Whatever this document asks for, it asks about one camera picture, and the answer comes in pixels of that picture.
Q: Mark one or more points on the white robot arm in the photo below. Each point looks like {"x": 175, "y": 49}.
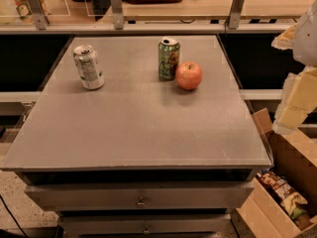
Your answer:
{"x": 305, "y": 38}

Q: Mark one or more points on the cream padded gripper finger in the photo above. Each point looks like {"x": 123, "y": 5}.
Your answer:
{"x": 298, "y": 100}

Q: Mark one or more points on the right metal bracket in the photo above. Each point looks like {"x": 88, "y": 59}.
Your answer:
{"x": 234, "y": 18}

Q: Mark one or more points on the lower drawer knob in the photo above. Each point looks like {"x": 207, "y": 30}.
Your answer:
{"x": 146, "y": 230}

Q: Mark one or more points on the cardboard box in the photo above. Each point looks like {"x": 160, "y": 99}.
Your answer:
{"x": 295, "y": 159}

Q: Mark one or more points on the middle metal bracket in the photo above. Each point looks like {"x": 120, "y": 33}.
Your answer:
{"x": 117, "y": 13}

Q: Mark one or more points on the snack bags in box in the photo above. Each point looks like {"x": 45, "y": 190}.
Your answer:
{"x": 290, "y": 200}

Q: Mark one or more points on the grey drawer cabinet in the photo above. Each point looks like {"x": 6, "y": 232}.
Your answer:
{"x": 89, "y": 155}

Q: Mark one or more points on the left metal bracket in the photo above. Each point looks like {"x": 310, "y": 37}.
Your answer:
{"x": 40, "y": 19}

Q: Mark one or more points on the upper drawer knob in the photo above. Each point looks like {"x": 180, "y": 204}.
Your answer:
{"x": 141, "y": 203}

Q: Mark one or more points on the white 7up soda can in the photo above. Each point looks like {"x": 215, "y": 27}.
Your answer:
{"x": 88, "y": 66}

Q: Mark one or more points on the metal bracket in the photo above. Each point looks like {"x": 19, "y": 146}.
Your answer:
{"x": 234, "y": 18}
{"x": 40, "y": 19}
{"x": 117, "y": 13}

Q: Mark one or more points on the drawer knob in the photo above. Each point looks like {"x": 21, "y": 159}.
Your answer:
{"x": 146, "y": 230}
{"x": 141, "y": 203}

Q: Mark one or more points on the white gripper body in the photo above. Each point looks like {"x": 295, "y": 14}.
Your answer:
{"x": 307, "y": 40}

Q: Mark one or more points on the red apple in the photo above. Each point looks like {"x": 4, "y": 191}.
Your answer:
{"x": 188, "y": 75}

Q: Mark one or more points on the green soda can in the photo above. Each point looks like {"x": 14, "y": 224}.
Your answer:
{"x": 168, "y": 57}

